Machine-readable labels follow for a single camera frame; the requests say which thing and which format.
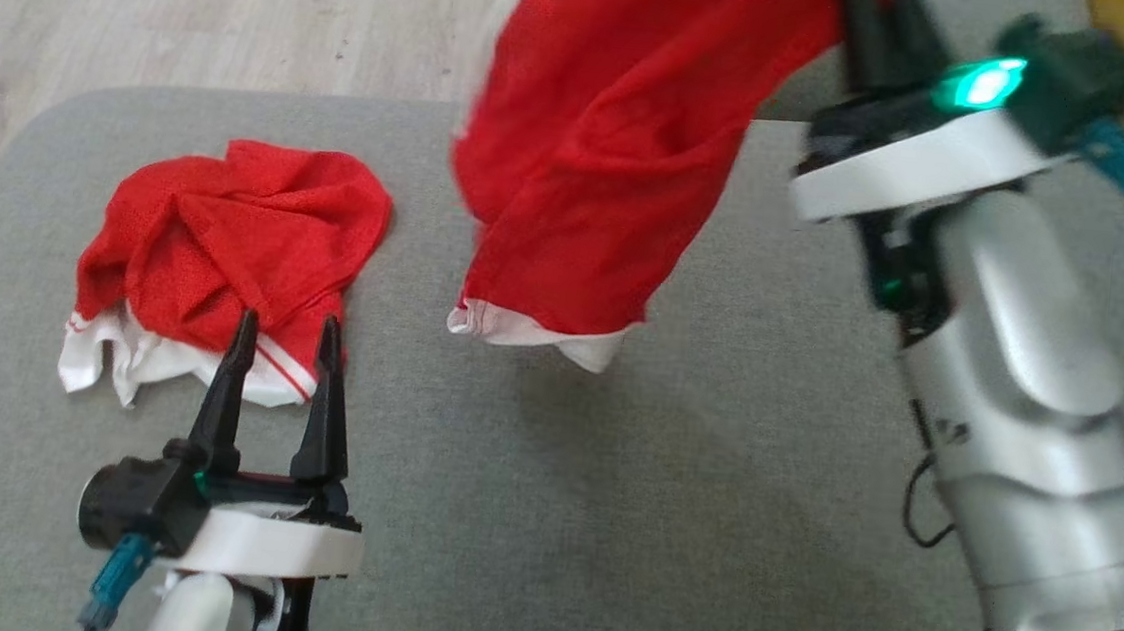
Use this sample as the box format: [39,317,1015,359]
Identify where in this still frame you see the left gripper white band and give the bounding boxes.
[154,302,385,588]

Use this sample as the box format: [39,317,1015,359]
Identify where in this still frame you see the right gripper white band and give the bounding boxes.
[786,0,1087,246]

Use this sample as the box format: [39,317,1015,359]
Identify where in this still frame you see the red basketball jersey striped trim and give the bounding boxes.
[55,125,398,428]

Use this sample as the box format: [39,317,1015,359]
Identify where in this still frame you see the red shorts with white hem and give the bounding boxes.
[435,0,894,395]

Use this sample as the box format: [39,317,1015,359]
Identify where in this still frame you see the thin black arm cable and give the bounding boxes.
[898,398,967,553]

